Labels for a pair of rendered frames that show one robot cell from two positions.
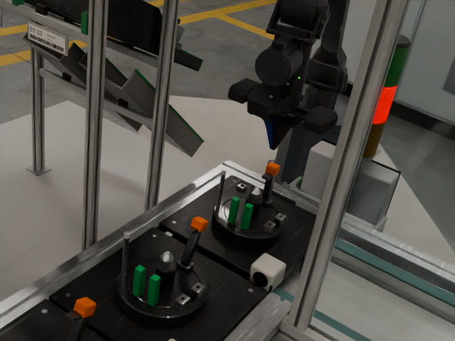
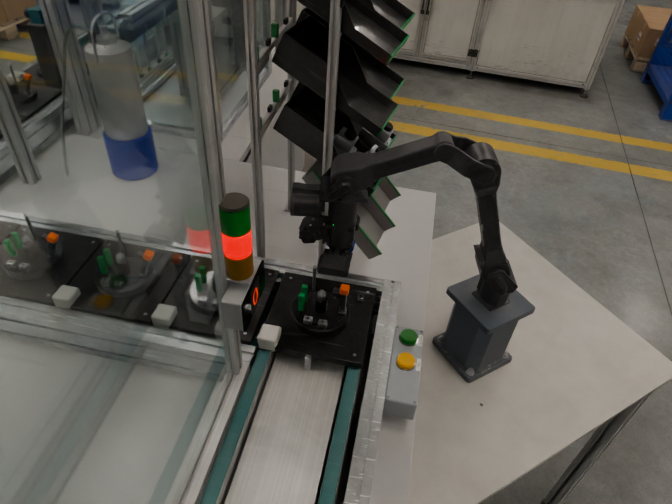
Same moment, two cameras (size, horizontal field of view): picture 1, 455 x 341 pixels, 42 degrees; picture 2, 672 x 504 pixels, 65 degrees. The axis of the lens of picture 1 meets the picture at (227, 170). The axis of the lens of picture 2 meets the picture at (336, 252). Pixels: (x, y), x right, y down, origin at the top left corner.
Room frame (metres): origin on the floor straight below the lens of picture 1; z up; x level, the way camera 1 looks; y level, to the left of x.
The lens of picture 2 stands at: (0.64, -0.85, 1.92)
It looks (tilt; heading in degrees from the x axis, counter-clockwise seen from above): 42 degrees down; 69
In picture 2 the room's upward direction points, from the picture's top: 5 degrees clockwise
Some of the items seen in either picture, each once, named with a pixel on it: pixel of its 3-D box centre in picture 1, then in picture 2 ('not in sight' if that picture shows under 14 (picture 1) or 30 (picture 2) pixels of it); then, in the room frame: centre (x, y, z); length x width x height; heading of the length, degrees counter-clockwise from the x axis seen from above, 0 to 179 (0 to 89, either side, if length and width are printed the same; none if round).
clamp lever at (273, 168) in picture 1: (267, 183); (340, 297); (0.95, -0.08, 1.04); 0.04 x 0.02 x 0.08; 151
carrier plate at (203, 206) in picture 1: (248, 226); (320, 316); (0.91, -0.06, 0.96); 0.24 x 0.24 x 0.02; 61
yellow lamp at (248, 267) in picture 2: not in sight; (238, 261); (0.72, -0.17, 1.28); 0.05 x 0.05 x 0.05
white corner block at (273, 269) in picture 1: (267, 273); (269, 337); (0.78, -0.10, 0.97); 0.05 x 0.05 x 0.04; 61
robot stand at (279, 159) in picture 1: (309, 147); (480, 325); (1.28, -0.18, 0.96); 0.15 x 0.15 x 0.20; 12
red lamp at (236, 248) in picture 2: not in sight; (236, 239); (0.72, -0.17, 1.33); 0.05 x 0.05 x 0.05
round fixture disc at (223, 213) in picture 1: (250, 218); (320, 311); (0.91, -0.06, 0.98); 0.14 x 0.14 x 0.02
